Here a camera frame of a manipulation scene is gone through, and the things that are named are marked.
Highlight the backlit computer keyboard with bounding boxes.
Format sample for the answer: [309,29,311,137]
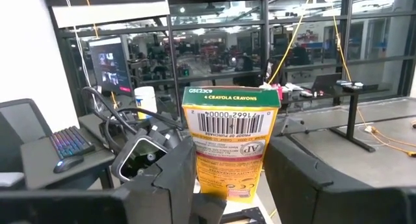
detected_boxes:
[48,125,96,160]

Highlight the black computer monitor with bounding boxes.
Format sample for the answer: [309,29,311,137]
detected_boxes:
[88,37,133,95]

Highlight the white banner board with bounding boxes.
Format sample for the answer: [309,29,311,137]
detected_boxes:
[51,1,170,29]

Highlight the grey laptop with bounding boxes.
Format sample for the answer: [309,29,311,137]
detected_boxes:
[311,72,343,94]

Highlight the dark computer desk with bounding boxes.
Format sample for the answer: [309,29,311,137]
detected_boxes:
[19,113,116,191]

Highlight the small orange box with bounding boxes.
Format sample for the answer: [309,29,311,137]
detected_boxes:
[181,86,282,204]

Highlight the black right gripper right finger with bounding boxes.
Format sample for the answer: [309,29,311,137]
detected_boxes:
[265,138,416,224]

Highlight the yellow extension cable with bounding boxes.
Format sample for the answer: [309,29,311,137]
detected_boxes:
[268,0,416,158]

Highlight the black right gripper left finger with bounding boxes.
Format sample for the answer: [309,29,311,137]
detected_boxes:
[0,135,228,224]

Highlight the black aluminium table frame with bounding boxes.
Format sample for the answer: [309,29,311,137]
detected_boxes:
[219,206,267,224]

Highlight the white wipes tub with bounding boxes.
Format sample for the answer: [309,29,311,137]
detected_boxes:
[134,86,158,120]

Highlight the black computer mouse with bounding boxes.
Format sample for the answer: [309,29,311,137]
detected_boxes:
[53,155,85,174]

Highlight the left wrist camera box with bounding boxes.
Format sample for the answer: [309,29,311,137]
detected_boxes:
[110,134,170,183]

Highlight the black window frame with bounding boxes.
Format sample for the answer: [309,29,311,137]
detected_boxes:
[42,0,416,121]

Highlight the black work table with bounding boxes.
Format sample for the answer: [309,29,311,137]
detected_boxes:
[282,84,391,153]

